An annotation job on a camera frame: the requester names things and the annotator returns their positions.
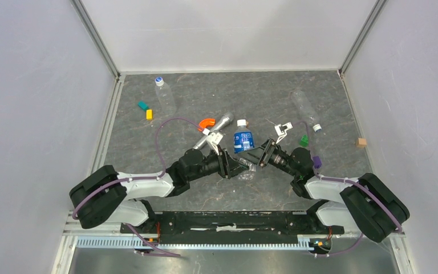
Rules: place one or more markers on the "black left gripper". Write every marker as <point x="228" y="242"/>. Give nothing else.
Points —
<point x="228" y="166"/>

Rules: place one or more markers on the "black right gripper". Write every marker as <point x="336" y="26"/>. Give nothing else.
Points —
<point x="260" y="156"/>

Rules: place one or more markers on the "blue labelled Pocari bottle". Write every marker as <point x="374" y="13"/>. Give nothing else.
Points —
<point x="243" y="137"/>

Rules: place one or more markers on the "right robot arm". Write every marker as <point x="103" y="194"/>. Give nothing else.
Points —
<point x="364" y="203"/>

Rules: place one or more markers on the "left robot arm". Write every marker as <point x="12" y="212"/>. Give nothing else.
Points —
<point x="110" y="196"/>

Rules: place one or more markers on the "clear bottle lying right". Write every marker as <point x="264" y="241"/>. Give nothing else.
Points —
<point x="305" y="110"/>

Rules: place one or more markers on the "clear bottle with blue-white cap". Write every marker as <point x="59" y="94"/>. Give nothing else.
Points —
<point x="165" y="96"/>

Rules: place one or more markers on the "green toy brick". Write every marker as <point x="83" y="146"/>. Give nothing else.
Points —
<point x="304" y="141"/>

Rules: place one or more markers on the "silver microphone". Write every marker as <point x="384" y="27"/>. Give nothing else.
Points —
<point x="220" y="123"/>

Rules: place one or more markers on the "orange curved pipe piece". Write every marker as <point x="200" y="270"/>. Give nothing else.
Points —
<point x="207" y="123"/>

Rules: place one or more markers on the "yellow rectangular block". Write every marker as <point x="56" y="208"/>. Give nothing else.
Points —
<point x="149" y="114"/>

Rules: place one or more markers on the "teal rectangular block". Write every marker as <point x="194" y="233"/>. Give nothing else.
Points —
<point x="142" y="105"/>

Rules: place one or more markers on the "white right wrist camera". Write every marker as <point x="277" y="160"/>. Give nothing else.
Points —
<point x="281" y="130"/>

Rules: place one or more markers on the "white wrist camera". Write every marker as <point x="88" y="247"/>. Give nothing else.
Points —
<point x="281" y="130"/>
<point x="213" y="139"/>

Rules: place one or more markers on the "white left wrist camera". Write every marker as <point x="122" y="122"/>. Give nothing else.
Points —
<point x="213" y="139"/>

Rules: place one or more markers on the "brown cube near right wall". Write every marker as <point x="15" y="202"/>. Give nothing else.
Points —
<point x="361" y="143"/>

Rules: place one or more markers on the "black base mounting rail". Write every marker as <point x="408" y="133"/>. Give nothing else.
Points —
<point x="235" y="227"/>

